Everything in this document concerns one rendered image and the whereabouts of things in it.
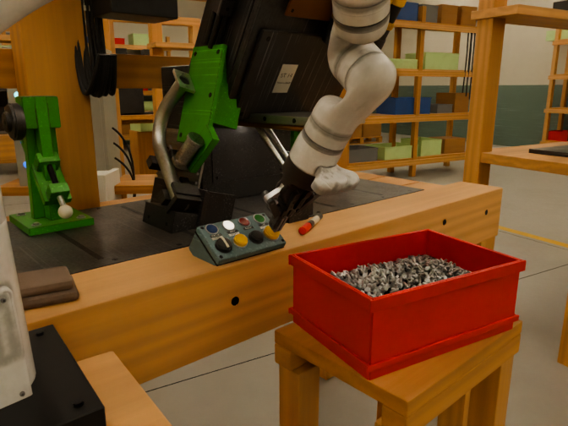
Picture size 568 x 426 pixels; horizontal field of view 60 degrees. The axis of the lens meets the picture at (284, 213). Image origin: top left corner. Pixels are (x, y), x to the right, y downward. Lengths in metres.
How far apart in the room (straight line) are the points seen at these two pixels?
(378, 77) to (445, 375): 0.42
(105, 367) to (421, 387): 0.41
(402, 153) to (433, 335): 6.17
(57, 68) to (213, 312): 0.73
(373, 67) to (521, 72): 10.71
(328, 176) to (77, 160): 0.75
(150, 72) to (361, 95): 0.91
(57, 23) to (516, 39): 10.66
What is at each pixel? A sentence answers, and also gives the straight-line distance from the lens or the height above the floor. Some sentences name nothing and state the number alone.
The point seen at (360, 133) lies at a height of 0.22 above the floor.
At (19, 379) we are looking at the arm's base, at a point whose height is 0.96.
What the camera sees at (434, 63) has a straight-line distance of 7.18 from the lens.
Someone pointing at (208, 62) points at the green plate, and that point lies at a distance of 1.09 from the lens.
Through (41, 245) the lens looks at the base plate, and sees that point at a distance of 1.03.
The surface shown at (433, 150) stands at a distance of 7.33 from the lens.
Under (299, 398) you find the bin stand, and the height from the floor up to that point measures 0.70.
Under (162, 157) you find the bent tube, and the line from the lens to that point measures 1.11.
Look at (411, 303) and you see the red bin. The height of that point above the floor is 0.90.
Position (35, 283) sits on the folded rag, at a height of 0.93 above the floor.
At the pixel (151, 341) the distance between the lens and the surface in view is 0.79.
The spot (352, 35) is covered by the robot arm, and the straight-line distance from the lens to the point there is 0.64.
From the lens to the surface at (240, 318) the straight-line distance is 0.88.
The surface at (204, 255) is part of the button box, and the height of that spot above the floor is 0.91.
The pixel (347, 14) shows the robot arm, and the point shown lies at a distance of 0.63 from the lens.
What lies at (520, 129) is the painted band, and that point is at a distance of 11.32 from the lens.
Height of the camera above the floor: 1.19
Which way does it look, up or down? 14 degrees down
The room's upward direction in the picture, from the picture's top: straight up
